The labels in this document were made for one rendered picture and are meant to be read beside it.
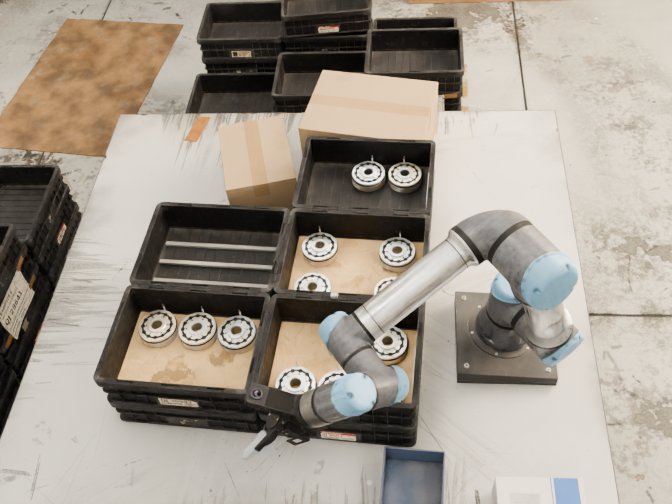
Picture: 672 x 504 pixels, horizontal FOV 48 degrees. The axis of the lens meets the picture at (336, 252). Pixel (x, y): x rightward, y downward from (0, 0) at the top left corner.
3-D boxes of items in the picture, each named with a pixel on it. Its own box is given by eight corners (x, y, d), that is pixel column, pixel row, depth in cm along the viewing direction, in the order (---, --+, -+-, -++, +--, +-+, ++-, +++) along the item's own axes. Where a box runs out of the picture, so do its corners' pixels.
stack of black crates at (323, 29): (376, 54, 383) (373, -28, 347) (374, 97, 362) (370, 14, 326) (294, 55, 387) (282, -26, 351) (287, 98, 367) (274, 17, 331)
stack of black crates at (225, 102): (288, 110, 361) (281, 71, 343) (281, 154, 343) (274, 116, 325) (206, 111, 365) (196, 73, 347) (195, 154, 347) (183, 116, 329)
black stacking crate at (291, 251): (429, 241, 219) (430, 216, 210) (423, 327, 201) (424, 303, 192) (296, 234, 225) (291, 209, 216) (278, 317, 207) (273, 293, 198)
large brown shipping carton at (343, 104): (436, 127, 265) (438, 81, 250) (420, 188, 248) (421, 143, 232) (327, 114, 274) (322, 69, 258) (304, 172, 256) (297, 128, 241)
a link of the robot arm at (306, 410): (307, 413, 142) (316, 375, 147) (292, 418, 146) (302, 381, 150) (336, 430, 146) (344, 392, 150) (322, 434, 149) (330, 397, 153)
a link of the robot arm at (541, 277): (548, 305, 196) (530, 210, 149) (589, 347, 188) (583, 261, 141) (512, 334, 196) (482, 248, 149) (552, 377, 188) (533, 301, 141)
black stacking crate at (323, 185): (434, 168, 238) (435, 141, 229) (429, 240, 220) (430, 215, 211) (311, 163, 243) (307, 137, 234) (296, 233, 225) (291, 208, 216)
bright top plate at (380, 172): (387, 164, 234) (387, 163, 233) (380, 187, 228) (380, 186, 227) (356, 160, 236) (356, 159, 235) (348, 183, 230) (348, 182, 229)
